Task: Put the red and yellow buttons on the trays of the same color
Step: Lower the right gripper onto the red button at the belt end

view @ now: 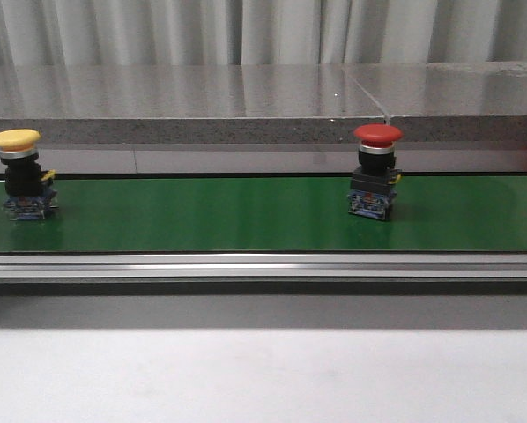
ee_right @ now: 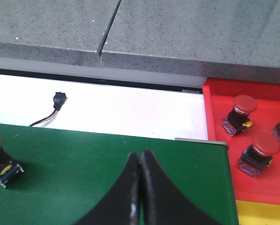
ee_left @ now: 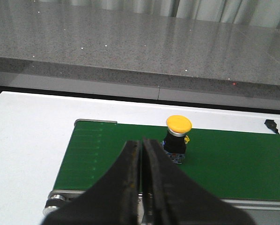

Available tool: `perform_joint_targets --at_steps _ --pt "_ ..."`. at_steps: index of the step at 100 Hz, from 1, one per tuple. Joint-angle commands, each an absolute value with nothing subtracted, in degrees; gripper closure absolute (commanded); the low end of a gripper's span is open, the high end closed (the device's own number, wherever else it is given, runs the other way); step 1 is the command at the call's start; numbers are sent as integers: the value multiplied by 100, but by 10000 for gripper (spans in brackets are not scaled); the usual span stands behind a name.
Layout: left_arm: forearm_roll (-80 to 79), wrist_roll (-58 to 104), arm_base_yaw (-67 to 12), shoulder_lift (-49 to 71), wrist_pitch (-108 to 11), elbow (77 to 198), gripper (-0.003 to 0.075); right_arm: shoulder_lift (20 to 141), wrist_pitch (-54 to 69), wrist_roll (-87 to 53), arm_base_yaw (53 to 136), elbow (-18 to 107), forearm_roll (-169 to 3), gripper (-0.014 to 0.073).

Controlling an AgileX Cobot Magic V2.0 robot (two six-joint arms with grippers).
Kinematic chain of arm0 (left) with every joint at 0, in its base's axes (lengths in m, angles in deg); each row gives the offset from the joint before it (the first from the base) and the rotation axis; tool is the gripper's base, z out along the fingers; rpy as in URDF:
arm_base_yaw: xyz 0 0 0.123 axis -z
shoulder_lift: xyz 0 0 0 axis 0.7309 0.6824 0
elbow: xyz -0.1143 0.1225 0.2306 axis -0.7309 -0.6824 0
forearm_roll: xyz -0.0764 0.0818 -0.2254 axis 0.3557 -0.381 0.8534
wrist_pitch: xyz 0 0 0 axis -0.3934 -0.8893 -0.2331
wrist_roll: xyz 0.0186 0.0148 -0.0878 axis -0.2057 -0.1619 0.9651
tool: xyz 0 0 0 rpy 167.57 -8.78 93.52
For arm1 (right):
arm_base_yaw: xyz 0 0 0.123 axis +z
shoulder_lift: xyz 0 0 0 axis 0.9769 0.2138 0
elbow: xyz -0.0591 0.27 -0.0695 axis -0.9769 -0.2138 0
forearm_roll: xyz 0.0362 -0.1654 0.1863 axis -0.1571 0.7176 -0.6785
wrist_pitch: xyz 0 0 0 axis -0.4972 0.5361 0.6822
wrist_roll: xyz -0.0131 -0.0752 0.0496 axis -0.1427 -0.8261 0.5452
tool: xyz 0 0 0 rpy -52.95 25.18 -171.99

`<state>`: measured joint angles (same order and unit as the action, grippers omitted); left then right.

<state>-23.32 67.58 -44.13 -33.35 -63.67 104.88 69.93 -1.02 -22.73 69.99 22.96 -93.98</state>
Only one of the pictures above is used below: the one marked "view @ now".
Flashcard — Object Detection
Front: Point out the waiting red mushroom button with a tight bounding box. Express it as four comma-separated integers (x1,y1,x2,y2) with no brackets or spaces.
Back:
347,123,403,221

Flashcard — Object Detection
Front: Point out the waiting yellow mushroom button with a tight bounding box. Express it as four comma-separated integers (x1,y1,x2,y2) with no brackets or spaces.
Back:
0,129,57,221

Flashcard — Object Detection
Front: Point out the white base panel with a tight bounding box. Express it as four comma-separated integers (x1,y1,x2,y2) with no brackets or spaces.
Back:
0,141,527,175

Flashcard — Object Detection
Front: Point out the green conveyor belt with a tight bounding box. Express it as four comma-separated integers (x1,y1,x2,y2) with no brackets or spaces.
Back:
0,175,527,253

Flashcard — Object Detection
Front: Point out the grey stone slab left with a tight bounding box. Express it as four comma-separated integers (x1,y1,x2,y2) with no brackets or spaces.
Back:
0,65,385,147

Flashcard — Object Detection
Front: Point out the grey stone slab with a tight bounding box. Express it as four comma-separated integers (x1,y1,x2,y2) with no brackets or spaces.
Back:
0,65,385,147
344,62,527,147

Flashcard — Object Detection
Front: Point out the grey stone slab right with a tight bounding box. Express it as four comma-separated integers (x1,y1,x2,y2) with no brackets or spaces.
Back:
344,62,527,147

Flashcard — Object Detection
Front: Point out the grey curtain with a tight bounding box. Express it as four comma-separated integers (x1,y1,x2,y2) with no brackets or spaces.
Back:
0,1,527,66

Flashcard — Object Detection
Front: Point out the aluminium conveyor frame rail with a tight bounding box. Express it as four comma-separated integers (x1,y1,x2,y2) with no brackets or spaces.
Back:
0,252,527,280

